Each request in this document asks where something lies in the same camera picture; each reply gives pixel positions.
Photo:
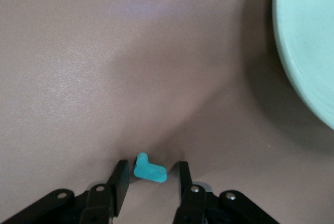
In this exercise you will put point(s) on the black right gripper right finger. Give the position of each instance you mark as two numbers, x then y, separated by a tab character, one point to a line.
198	205

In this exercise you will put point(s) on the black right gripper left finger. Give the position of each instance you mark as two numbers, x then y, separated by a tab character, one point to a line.
99	203

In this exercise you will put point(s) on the teal foam letter r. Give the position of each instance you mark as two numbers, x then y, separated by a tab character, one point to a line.
148	173

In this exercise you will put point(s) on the pale green round plate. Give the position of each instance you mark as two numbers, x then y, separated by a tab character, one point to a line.
308	38

